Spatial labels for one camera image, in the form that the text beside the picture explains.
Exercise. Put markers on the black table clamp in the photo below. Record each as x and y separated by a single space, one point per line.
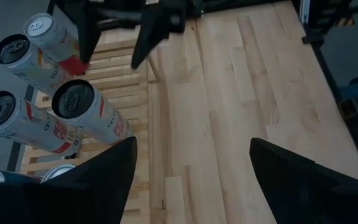
312 39

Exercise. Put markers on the Celsius Tropical Vibe can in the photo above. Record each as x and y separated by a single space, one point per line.
11 49

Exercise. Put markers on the silver-top red-bottomed can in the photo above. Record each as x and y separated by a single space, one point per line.
38 25

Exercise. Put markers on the wooden slatted shelf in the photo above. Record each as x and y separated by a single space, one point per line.
120 93

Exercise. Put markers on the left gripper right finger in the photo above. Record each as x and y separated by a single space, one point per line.
297 193

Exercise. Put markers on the black hazard-striped floor mat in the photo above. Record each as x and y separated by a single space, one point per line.
346 21

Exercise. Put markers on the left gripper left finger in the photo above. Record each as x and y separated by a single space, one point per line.
98 193

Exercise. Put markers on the silver metal strip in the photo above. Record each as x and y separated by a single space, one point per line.
304 12

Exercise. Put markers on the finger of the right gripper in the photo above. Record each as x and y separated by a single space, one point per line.
89 34
151 34

